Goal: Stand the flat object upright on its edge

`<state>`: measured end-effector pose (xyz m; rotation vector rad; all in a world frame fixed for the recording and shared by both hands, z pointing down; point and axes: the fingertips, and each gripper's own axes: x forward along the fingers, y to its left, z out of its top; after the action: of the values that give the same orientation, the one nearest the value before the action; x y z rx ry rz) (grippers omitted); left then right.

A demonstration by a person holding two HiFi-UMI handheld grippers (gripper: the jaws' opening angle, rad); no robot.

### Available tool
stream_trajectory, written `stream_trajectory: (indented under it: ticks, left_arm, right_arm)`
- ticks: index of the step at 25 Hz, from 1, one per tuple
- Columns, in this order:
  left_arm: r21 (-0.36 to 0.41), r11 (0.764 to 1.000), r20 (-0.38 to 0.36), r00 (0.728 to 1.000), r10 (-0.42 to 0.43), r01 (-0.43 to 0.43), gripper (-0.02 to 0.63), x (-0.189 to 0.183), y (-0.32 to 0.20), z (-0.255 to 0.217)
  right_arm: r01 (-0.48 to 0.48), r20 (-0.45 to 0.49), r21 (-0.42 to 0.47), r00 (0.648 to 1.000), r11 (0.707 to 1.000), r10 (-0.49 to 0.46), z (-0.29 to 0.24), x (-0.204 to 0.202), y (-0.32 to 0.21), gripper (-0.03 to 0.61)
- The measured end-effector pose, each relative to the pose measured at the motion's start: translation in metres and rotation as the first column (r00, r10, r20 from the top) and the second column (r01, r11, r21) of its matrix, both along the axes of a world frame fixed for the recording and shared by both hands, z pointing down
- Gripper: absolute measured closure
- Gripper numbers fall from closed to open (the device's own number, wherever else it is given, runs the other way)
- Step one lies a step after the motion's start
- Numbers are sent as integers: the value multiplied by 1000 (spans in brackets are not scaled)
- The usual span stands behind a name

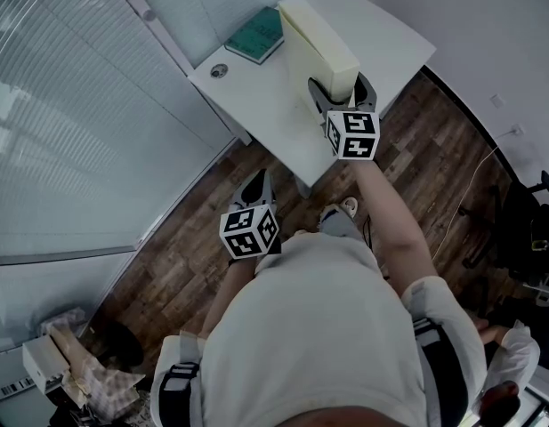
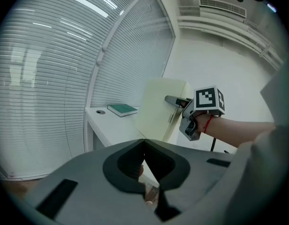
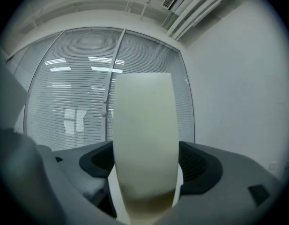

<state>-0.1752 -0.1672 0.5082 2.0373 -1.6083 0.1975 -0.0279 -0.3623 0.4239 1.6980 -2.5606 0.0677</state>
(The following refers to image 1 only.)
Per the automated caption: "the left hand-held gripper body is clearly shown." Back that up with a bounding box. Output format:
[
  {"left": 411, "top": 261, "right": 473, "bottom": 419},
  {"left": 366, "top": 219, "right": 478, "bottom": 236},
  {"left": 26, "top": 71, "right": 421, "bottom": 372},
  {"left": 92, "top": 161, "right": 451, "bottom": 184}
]
[{"left": 219, "top": 202, "right": 283, "bottom": 264}]

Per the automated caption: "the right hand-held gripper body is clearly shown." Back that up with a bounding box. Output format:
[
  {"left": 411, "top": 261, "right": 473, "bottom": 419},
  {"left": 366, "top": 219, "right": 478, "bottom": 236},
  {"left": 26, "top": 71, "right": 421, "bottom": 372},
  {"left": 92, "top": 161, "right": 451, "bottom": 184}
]
[{"left": 319, "top": 98, "right": 382, "bottom": 162}]

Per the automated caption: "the person's right forearm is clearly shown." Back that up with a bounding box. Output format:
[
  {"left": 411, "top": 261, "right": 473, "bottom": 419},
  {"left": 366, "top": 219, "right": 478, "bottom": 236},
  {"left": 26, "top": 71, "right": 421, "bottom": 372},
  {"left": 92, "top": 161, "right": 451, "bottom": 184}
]
[{"left": 351, "top": 157, "right": 440, "bottom": 295}]

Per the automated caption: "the person's left forearm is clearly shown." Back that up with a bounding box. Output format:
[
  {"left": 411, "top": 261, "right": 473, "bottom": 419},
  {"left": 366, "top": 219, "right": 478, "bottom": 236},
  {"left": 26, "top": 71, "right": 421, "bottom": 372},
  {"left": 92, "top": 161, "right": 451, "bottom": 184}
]
[{"left": 201, "top": 258, "right": 260, "bottom": 340}]

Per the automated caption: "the white desk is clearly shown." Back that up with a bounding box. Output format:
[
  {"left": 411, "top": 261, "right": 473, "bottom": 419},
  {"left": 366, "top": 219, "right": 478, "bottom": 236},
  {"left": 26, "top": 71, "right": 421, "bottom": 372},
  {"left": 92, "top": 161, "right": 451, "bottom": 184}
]
[{"left": 187, "top": 0, "right": 438, "bottom": 199}]

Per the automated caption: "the person's right shoe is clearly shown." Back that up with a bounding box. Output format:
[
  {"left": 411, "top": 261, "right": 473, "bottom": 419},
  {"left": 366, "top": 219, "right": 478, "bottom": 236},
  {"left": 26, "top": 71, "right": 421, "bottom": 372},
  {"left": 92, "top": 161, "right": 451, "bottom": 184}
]
[{"left": 339, "top": 196, "right": 359, "bottom": 220}]

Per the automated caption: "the person's right leg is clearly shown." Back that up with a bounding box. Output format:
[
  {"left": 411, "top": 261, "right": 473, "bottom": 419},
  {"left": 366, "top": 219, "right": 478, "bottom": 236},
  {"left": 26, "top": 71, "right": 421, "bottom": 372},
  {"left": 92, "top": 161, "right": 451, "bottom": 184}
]
[{"left": 319, "top": 206, "right": 367, "bottom": 242}]

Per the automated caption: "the green book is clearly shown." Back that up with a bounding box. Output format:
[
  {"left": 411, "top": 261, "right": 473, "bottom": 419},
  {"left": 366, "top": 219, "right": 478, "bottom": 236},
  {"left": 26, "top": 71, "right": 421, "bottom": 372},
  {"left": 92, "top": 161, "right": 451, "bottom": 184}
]
[{"left": 223, "top": 5, "right": 287, "bottom": 66}]

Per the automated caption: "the person's white shirt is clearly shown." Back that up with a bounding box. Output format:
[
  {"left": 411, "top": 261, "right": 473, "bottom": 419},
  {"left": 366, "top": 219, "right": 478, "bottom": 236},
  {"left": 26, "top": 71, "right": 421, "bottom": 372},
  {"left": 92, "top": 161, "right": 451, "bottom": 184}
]
[{"left": 149, "top": 231, "right": 488, "bottom": 427}]

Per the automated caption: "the black bag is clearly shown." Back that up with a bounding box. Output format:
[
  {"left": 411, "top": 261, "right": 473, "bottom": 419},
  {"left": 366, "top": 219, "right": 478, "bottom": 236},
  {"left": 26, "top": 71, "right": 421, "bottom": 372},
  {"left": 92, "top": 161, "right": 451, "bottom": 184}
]
[{"left": 89, "top": 320, "right": 144, "bottom": 368}]

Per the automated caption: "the glass partition with blinds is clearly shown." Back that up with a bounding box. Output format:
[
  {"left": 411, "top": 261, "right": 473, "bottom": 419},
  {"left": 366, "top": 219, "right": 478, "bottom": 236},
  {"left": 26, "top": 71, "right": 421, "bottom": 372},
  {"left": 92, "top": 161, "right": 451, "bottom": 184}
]
[{"left": 0, "top": 0, "right": 239, "bottom": 266}]

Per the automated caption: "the black office chair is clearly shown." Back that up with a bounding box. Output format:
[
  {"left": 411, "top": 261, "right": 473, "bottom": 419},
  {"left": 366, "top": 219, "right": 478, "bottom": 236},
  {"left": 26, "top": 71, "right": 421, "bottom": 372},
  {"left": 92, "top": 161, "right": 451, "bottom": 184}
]
[
  {"left": 472, "top": 278, "right": 549, "bottom": 371},
  {"left": 458, "top": 170, "right": 549, "bottom": 284}
]

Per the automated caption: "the crumpled clear plastic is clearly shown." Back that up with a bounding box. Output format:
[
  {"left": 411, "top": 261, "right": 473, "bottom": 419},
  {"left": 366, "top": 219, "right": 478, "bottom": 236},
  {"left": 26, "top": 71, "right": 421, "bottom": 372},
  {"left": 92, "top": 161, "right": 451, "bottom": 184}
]
[{"left": 40, "top": 309, "right": 86, "bottom": 338}]

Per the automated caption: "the bubble wrap sheet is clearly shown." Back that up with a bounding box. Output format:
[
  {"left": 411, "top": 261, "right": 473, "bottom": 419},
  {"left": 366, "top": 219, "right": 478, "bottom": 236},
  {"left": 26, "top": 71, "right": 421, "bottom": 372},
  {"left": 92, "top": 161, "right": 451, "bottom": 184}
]
[{"left": 77, "top": 358, "right": 147, "bottom": 423}]

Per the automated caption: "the brown cardboard piece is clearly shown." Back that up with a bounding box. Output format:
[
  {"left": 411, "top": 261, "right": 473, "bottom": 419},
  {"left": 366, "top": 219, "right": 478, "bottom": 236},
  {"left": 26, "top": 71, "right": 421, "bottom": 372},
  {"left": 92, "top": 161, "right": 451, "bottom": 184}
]
[{"left": 49, "top": 326, "right": 106, "bottom": 408}]

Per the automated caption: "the white plastic object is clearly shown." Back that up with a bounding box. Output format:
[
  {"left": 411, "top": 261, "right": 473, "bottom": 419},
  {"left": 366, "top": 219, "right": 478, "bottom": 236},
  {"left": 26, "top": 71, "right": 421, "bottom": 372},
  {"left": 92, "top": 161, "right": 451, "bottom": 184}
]
[{"left": 522, "top": 273, "right": 549, "bottom": 307}]

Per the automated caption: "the white box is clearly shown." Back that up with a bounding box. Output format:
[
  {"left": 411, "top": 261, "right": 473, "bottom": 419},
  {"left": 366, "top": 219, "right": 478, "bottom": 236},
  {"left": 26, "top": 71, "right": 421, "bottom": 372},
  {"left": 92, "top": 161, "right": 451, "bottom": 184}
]
[{"left": 22, "top": 338, "right": 73, "bottom": 395}]

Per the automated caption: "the barcode label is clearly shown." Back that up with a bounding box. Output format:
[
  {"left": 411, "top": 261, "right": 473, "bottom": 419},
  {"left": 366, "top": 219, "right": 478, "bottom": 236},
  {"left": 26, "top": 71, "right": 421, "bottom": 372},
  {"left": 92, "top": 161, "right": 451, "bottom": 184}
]
[{"left": 0, "top": 380, "right": 35, "bottom": 400}]

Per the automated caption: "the black cable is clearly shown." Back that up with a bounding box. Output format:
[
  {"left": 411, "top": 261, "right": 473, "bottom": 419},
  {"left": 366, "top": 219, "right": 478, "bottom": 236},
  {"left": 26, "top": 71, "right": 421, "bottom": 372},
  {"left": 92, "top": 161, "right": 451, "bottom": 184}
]
[{"left": 364, "top": 213, "right": 390, "bottom": 280}]

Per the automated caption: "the white floor cable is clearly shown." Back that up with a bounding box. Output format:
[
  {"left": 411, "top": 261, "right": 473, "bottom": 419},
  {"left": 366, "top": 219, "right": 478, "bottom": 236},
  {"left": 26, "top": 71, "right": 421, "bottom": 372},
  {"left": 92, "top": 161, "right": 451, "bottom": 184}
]
[{"left": 432, "top": 133, "right": 512, "bottom": 258}]

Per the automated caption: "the black grey shoulder strap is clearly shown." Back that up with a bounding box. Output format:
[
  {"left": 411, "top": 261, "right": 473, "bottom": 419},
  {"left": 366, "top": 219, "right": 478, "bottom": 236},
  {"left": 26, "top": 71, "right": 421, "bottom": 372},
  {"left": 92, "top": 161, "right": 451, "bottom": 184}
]
[
  {"left": 157, "top": 331, "right": 202, "bottom": 427},
  {"left": 407, "top": 278, "right": 472, "bottom": 422}
]

